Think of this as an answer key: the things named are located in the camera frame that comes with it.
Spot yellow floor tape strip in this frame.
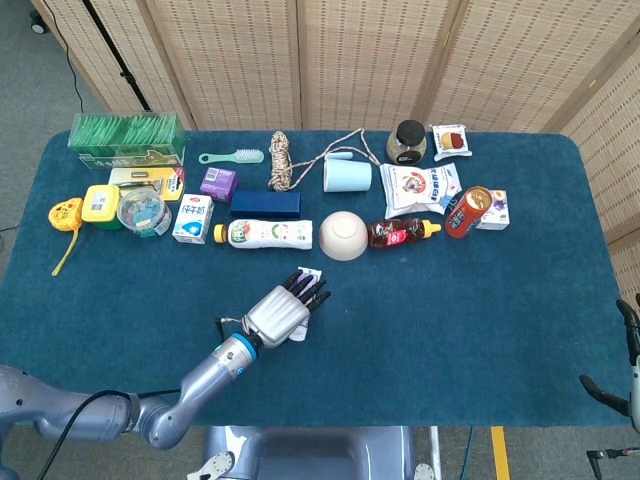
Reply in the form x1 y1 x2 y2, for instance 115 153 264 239
490 426 511 480

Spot bamboo folding screen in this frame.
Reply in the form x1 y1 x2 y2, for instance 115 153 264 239
29 0 640 296

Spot thin black floor cable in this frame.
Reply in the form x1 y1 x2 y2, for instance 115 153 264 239
42 0 86 114

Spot amber bear honey bottle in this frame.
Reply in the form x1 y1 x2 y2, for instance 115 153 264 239
368 217 443 250

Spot white snack packet red yellow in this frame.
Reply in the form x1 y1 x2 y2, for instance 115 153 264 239
430 123 474 162

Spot braided rope bundle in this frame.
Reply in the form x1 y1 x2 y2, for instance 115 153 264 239
267 128 384 194

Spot small purple box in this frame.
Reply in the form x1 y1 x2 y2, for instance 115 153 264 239
199 166 239 203

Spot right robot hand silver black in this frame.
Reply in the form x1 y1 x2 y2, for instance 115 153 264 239
578 294 640 434

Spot red orange soda can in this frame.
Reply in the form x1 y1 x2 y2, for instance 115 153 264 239
443 185 494 240

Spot clear tub of clips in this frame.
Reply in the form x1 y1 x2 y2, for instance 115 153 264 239
115 187 173 239

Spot blue cable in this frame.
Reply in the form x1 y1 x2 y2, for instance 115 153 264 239
459 426 474 480

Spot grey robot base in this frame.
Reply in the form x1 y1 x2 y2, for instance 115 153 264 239
187 425 436 480

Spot mint green brush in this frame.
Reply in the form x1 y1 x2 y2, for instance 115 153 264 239
198 148 265 166

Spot beige bowl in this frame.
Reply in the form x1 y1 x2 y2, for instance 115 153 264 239
318 210 370 262

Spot yellow tape measure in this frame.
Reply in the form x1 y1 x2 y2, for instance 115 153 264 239
48 197 85 277

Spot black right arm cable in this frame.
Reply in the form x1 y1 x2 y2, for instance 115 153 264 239
587 447 640 480

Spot white blue milk carton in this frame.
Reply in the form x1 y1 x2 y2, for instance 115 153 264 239
171 193 215 245

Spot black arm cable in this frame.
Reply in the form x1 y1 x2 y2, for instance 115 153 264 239
587 447 640 480
37 314 249 480

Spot navy blue box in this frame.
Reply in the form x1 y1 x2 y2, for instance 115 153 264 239
229 189 303 221

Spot green container yellow lid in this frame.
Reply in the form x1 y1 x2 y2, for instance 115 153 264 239
81 183 124 231

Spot black stand pole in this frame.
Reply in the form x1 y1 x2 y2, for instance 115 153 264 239
82 0 151 112

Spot white table leg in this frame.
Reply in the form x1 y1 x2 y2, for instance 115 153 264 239
428 426 444 480

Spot glass jar black lid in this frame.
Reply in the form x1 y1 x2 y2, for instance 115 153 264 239
386 119 429 166

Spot light blue plastic cup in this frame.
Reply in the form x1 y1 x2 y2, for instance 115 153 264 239
322 152 374 194

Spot white drink bottle yellow cap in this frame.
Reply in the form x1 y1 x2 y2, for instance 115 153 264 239
213 218 314 250

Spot purple white toothpaste tube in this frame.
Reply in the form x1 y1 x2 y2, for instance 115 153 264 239
289 266 324 343

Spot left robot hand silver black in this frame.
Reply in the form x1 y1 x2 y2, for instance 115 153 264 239
243 267 332 350

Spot razor blister pack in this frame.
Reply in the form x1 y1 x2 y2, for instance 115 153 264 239
108 167 186 203

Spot clear box green sachets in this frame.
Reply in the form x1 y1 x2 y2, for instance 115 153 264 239
67 112 186 171

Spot white candy bag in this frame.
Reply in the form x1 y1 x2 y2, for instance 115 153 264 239
378 162 464 220

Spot blue felt table cloth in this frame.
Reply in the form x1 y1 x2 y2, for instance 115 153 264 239
0 130 634 429

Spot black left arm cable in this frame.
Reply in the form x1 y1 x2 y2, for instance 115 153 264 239
37 314 249 480

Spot small white purple carton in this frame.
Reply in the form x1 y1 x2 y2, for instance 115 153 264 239
474 188 512 231

